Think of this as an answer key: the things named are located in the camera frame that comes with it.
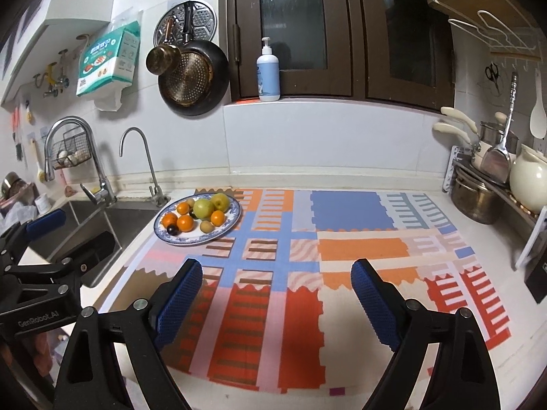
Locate large orange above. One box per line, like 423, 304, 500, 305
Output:
176, 215, 195, 232

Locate brownish yellow round fruit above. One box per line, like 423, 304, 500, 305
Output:
199, 220, 215, 233

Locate large yellow-green pear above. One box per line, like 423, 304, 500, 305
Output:
193, 198, 215, 220

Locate small orange tangerine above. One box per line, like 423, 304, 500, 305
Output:
176, 202, 190, 216

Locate left hand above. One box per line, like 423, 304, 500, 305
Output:
1, 332, 53, 378

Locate steel sink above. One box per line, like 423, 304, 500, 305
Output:
30, 200, 160, 288

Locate tall chrome faucet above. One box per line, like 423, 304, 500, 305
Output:
43, 116, 117, 206

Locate orange tangerine near edge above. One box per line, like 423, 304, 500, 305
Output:
161, 212, 178, 229

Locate thin chrome faucet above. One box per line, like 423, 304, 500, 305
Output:
119, 127, 169, 208

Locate green apple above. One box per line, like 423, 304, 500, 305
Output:
211, 193, 231, 213

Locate blue and white plate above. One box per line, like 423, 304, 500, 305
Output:
154, 193, 243, 247

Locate steel pot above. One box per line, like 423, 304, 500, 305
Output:
451, 167, 504, 225

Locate colourful patterned mat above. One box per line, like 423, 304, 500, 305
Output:
96, 190, 511, 396

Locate teal paper towel pack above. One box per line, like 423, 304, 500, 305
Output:
76, 20, 140, 112

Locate cream ceramic jug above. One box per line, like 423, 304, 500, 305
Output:
509, 145, 547, 214

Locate steel spatula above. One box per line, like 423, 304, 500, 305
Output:
481, 70, 518, 184

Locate black frying pan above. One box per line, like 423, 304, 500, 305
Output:
158, 3, 229, 117

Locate white spoon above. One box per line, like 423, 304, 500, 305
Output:
530, 69, 547, 140

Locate round steel steamer rack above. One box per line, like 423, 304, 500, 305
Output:
153, 0, 217, 47

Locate white blue soap bottle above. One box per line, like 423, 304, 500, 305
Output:
256, 37, 281, 102

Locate black scissors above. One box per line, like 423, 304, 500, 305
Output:
485, 62, 501, 94

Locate wire basket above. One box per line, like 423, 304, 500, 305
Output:
50, 127, 92, 169

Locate cream handled saucepan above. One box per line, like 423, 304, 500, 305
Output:
433, 107, 507, 170

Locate dark wooden window frame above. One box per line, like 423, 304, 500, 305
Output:
226, 0, 454, 110

